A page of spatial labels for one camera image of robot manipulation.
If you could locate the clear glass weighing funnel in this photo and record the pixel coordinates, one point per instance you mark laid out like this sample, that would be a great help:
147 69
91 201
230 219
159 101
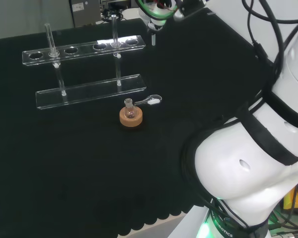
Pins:
152 100

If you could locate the black tripod head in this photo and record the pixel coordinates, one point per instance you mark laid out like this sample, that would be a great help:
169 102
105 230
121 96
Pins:
111 15

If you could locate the clear acrylic funnel stand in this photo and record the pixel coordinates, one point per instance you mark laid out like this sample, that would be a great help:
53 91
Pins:
89 93

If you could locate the small round-bottom glass flask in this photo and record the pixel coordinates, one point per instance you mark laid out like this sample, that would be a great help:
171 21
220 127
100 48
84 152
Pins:
130 112

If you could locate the grey background cabinet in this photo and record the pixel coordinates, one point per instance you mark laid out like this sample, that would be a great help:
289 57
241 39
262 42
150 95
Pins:
84 12

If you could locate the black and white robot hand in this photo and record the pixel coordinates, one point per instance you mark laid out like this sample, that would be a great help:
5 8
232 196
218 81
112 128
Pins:
169 10

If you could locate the black bench cloth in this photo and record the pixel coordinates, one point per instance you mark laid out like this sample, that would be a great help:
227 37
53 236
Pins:
89 161

